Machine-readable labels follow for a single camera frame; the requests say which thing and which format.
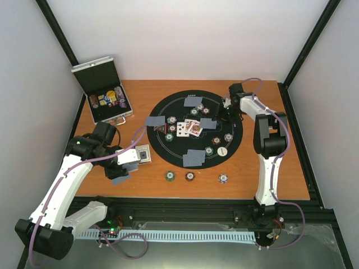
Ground face-up spades card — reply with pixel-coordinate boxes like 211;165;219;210
176;122;189;137

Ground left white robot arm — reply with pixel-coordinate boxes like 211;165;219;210
15;122;145;268

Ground face-up king card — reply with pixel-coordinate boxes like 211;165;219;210
189;120;202;137

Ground face-down card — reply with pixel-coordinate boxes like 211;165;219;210
200;118;217;129

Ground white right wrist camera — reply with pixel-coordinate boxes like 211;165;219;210
222;98;231;109

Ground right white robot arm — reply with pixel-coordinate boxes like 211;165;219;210
215;83;289;227

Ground blue poker chip stack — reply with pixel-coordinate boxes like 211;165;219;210
218;174;229;184

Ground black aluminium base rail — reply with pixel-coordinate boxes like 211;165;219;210
65;197;338;231

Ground red triangular all-in button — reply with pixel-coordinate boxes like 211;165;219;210
154;124;167;135

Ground aluminium poker case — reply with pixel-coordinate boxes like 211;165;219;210
71;56;133;126

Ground brown poker chip stack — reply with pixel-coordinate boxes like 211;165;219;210
185;171;195;182

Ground chips inside case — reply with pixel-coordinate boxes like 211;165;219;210
89;86;130;109

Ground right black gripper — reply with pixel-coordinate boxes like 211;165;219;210
211;104;242;126

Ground round black poker mat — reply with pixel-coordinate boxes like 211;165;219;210
147;90;243;169

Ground light blue cable duct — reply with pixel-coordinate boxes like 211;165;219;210
74;227;256;244

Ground green poker chip stack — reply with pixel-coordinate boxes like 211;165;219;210
165;171;176;182

